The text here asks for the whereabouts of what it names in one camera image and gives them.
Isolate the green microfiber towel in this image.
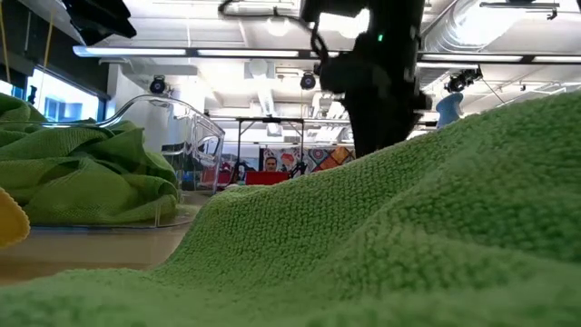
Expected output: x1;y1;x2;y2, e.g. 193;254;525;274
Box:
0;93;46;146
0;90;581;327
0;118;179;227

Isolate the silver ceiling duct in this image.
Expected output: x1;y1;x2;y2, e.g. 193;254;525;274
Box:
421;0;581;54

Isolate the black metal frame stand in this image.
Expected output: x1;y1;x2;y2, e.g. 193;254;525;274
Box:
235;116;306;183

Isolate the colourful wall mural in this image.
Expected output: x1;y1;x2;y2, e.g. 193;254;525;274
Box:
259;145;356;173

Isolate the black ceiling camera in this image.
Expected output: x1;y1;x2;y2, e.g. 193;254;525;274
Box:
299;71;318;91
148;74;168;95
443;67;484;94

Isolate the ceiling light strip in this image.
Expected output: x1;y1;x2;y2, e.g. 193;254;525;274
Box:
72;45;300;59
417;53;581;64

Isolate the clear plastic basket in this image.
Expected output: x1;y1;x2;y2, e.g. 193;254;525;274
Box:
0;94;227;230

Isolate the yellow microfiber towel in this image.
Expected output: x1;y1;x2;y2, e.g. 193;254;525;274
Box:
0;185;32;250

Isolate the red rectangular panel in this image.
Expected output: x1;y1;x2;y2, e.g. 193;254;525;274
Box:
244;170;291;186

